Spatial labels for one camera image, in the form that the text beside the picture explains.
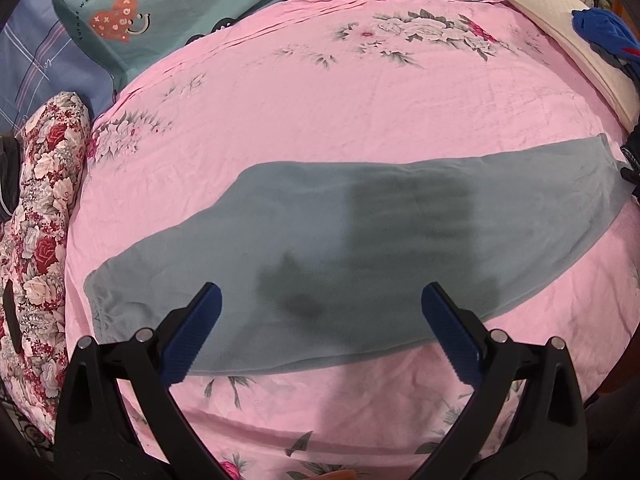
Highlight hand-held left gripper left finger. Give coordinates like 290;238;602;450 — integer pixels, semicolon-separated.
52;282;223;480

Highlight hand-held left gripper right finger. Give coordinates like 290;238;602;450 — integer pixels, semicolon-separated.
421;281;589;480

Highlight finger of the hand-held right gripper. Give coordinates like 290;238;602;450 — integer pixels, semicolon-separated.
620;122;640;187

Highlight grey pants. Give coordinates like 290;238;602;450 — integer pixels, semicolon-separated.
82;132;632;379

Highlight blue garment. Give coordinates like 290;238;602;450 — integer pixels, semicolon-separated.
571;7;640;81

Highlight cream quilted pillow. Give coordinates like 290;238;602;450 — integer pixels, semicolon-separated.
500;0;640;131

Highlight black phone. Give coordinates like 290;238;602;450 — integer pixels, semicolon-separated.
2;280;24;356

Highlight red floral quilt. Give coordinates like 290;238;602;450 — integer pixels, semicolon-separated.
0;91;93;446

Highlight pink floral blanket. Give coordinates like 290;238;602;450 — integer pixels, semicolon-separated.
65;0;640;480

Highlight blue plaid pillow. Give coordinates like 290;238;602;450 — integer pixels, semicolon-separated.
0;0;123;136

